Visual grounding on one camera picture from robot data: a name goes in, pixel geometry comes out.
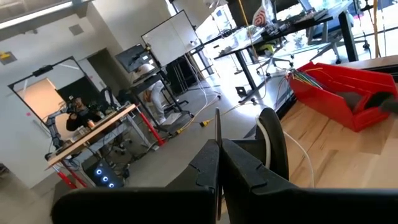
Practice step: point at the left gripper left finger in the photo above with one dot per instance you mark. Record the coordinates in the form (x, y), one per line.
(140, 208)

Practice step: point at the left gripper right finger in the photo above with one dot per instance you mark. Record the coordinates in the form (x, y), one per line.
(264, 202)

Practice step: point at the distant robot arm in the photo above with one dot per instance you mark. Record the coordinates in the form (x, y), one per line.
(54, 130)

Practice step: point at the black computer tower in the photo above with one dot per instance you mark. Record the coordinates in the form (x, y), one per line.
(102, 174)

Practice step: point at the wooden station table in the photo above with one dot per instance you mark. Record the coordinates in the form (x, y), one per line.
(93, 132)

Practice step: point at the person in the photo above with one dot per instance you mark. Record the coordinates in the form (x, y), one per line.
(155, 93)
(79, 119)

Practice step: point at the red plastic bin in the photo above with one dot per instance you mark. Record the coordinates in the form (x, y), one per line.
(323, 102)

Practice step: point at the black monitor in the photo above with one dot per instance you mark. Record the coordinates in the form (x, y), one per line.
(133, 57)

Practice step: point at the office chair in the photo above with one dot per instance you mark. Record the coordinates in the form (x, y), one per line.
(270, 49)
(326, 31)

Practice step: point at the whiteboard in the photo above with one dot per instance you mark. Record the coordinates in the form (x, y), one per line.
(171, 37)

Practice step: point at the white red bag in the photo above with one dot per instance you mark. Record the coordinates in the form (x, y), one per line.
(259, 15)

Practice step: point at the black office desk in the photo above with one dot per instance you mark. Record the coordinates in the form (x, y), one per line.
(345, 31)

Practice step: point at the yellow hanging power plug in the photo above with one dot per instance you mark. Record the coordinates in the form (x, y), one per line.
(4, 56)

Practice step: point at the long ceiling light fixture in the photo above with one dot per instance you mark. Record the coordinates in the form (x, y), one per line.
(31, 17)

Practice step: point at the black camera gantry frame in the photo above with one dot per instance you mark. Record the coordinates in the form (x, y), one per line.
(43, 71)

